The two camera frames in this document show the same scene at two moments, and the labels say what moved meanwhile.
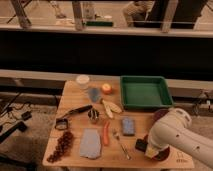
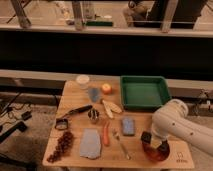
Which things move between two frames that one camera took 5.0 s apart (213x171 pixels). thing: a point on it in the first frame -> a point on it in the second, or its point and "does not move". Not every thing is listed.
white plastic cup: (83, 81) does not move
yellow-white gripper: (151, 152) -> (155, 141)
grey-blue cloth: (90, 143) does not move
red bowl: (162, 154) does not move
